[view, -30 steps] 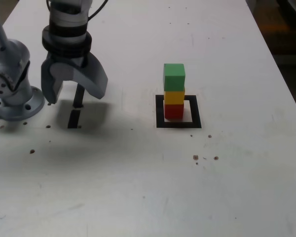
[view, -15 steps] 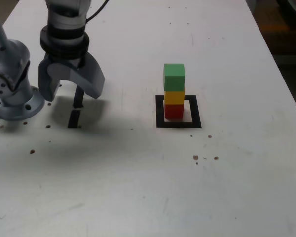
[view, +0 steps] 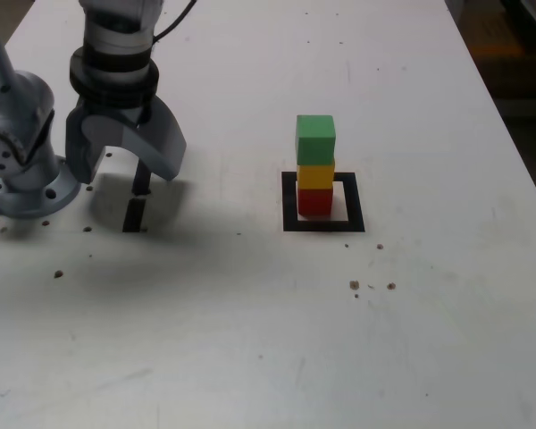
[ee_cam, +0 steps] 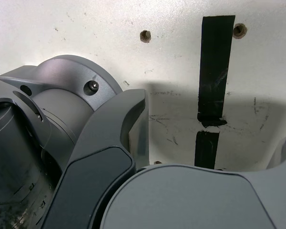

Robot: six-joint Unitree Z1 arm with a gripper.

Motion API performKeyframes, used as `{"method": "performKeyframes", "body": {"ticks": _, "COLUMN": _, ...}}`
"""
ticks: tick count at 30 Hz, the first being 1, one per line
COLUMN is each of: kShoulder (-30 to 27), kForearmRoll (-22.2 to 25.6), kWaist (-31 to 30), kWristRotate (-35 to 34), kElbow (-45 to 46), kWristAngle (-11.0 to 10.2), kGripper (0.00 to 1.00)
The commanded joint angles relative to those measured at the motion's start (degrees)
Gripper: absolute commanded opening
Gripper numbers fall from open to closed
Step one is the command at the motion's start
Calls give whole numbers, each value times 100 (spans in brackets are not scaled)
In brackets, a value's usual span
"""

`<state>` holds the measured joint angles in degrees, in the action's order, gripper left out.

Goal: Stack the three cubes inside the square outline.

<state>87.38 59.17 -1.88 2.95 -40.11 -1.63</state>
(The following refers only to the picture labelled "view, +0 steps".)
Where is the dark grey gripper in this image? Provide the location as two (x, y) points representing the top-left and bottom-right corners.
(65, 95), (188, 185)

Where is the green cube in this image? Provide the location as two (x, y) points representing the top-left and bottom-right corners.
(296, 114), (337, 165)

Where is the yellow cube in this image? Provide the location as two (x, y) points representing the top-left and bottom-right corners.
(297, 161), (336, 191)

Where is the red cube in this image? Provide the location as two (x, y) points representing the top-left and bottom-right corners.
(297, 187), (334, 217)

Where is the black tape square outline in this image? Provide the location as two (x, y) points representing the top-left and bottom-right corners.
(281, 171), (366, 233)

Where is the black tape strip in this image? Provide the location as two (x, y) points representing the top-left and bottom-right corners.
(121, 156), (154, 233)

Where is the brown cardboard box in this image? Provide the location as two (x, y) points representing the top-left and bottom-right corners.
(456, 0), (536, 100)

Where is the black camera cable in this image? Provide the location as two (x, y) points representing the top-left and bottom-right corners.
(154, 0), (197, 44)

